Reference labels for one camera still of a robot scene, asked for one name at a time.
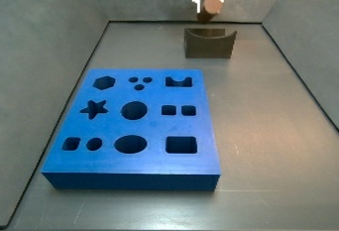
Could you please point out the brown cylinder peg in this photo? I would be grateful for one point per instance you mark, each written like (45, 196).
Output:
(211, 8)

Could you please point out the dark grey cradle stand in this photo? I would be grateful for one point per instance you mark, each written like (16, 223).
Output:
(208, 43)

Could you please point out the blue shape sorting block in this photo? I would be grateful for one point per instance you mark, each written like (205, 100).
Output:
(137, 133)

